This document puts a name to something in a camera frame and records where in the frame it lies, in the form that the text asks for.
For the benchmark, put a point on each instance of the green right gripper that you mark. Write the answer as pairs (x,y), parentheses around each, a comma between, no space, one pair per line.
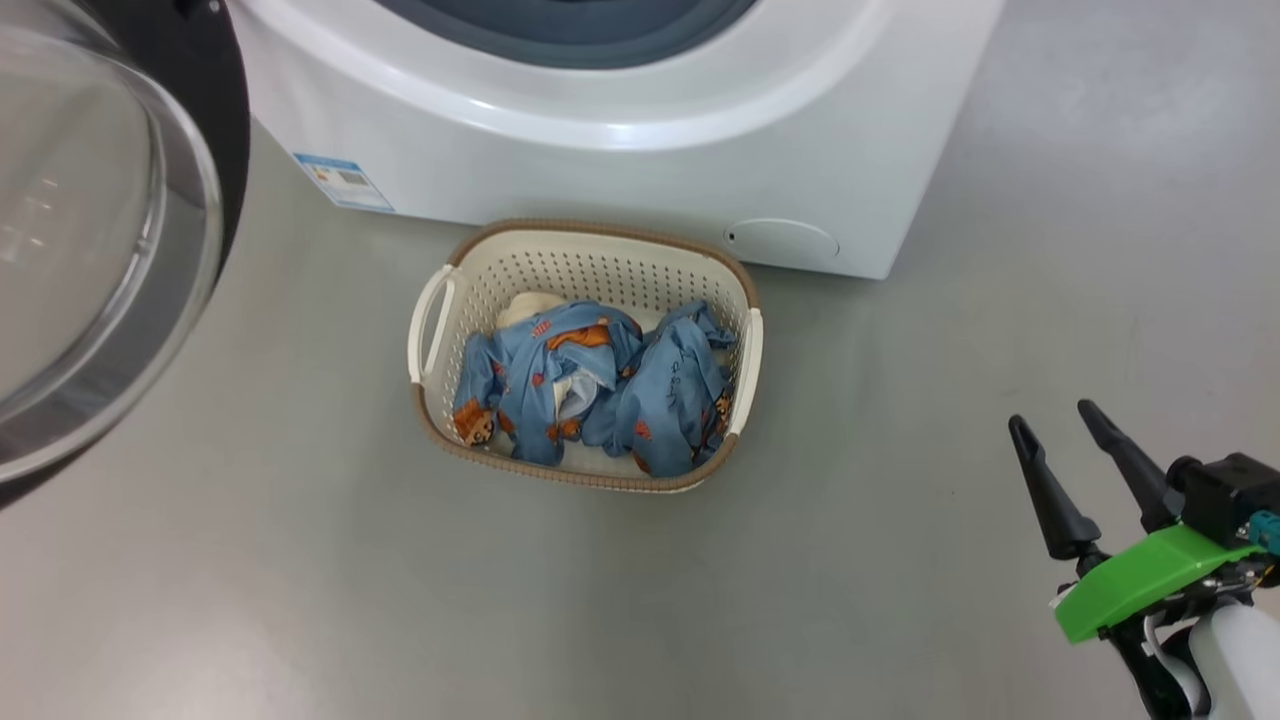
(1140,580)

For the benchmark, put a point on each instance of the blue garment with writing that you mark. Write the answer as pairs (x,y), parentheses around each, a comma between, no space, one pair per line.
(670,400)

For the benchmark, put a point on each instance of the blue bear-print garment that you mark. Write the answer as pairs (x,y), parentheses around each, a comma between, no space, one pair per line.
(530,390)

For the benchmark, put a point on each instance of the black round glass washer door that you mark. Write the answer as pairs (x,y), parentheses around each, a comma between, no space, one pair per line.
(100,250)

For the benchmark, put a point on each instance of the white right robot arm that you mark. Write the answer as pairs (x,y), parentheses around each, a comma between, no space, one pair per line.
(1240,670)

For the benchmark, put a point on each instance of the white front-load washing machine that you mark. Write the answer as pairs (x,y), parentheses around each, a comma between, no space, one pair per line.
(600,170)

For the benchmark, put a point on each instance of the round white filter cover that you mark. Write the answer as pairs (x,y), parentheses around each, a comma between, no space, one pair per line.
(785,240)

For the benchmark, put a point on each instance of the cream perforated laundry basket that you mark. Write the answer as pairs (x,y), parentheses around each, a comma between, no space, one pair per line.
(600,270)

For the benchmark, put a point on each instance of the blue energy label sticker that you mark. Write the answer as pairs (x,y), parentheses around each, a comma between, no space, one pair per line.
(345,182)

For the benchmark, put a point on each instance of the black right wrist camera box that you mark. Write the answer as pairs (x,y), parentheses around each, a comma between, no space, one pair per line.
(1230,495)

